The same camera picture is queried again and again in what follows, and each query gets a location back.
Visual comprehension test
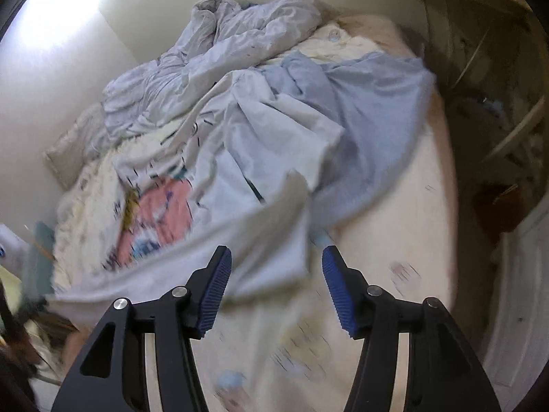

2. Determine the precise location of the grey white crumpled duvet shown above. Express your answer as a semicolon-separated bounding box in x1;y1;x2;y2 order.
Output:
103;0;327;138

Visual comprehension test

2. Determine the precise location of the white cartoon print T-shirt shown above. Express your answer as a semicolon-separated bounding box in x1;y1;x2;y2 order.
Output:
45;69;348;322

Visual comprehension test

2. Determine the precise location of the cream bear print blanket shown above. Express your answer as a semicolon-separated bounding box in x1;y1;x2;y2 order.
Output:
51;13;459;412

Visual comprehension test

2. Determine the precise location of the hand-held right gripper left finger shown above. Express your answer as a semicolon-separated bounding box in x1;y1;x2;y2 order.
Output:
50;245;233;412

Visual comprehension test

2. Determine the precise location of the white cabinet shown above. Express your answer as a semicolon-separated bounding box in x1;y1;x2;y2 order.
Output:
480;210;549;396

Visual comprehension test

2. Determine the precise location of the beige pillow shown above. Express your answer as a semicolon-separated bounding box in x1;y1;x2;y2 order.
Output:
45;103;112;190

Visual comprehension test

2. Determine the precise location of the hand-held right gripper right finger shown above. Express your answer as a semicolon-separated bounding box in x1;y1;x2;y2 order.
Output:
322;244;502;412

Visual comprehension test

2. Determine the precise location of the teal upholstered furniture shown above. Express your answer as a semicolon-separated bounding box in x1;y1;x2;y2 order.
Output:
21;221;56;305

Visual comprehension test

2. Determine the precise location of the grey heathered top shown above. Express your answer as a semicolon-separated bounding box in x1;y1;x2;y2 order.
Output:
261;50;438;228

